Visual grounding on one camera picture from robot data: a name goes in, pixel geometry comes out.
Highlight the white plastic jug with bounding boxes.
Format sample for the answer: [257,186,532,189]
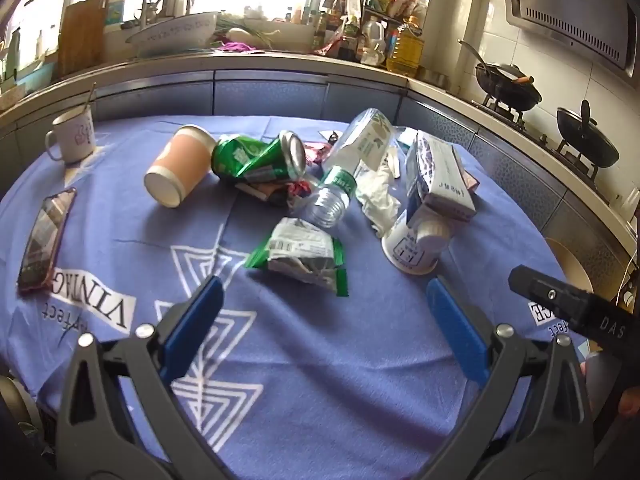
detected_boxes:
[360,17,388,66]

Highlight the white tissue pack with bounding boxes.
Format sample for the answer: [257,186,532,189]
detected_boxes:
[404,130,477,226]

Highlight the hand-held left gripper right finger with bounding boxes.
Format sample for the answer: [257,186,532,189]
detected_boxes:
[415,276,596,480]

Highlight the black pan with lid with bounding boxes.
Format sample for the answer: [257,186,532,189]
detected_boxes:
[556,100,621,168]

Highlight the white yoghurt cup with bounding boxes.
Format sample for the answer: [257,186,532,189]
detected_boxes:
[381,210,451,276]

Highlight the blue printed tablecloth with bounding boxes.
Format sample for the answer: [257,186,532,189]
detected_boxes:
[0,115,591,480]

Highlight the grey kitchen cabinets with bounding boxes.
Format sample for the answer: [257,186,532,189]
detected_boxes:
[0,67,640,301]

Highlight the beige round board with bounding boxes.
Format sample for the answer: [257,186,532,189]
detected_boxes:
[545,237,596,293]

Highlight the white mug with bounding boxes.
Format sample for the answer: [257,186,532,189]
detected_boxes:
[45,107,98,165]

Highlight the yellow cooking oil bottle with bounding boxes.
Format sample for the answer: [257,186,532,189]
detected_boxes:
[386,15,426,78]

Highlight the crumpled white tissue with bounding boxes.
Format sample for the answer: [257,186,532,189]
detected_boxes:
[355,160,403,238]

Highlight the steel range hood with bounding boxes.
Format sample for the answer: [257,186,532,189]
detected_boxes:
[500,0,636,78]

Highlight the cluster of condiment bottles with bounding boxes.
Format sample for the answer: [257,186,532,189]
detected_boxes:
[312,0,431,61]

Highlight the wooden cutting board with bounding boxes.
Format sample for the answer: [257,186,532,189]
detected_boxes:
[57,0,108,78]

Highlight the black wok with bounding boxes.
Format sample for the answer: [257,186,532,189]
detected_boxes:
[460,40,543,113]

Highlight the green snack wrapper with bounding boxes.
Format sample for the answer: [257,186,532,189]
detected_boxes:
[244,217,349,298]

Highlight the phone in pink case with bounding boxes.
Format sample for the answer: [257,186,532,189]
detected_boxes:
[17,187,78,297]

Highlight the gas stove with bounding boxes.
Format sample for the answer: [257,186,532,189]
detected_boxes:
[470,97,631,201]

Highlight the red snack bag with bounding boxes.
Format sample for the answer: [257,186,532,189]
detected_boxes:
[315,35,351,57]

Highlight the red foil wrapper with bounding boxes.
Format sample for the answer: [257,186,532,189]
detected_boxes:
[302,141,333,166]

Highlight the brown flat packet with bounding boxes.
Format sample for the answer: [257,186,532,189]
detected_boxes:
[235,180,291,208]

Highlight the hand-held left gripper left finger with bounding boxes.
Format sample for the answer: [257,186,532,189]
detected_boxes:
[55,275,236,480]

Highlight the white enamel basin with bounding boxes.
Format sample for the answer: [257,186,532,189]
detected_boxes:
[125,11,221,58]

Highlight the crushed green can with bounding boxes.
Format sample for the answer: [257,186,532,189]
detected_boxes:
[211,130,307,183]

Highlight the green onions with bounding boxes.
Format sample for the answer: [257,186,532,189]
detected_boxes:
[215,15,281,46]

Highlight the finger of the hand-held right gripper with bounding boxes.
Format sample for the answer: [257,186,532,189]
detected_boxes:
[509,265,596,332]

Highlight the clear plastic bottle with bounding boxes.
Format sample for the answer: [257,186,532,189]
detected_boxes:
[300,107,396,230]

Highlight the white cable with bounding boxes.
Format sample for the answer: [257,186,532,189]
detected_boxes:
[617,260,640,306]

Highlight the orange paper cup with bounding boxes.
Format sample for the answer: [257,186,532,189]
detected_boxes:
[144,124,217,209]

